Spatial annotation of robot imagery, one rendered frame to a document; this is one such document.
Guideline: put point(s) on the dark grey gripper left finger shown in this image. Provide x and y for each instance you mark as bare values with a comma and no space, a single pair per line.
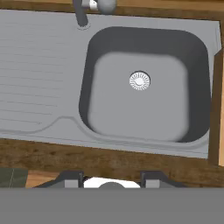
71,178

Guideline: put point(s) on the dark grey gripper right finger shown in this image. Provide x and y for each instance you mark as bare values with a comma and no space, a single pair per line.
152,178

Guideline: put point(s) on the brown wooden tray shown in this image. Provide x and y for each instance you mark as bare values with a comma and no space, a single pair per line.
216,110

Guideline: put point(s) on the grey steel sink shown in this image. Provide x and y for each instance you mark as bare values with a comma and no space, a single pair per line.
116,84

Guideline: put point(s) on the grey sink tap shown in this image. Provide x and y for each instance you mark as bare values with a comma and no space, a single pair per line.
84,11

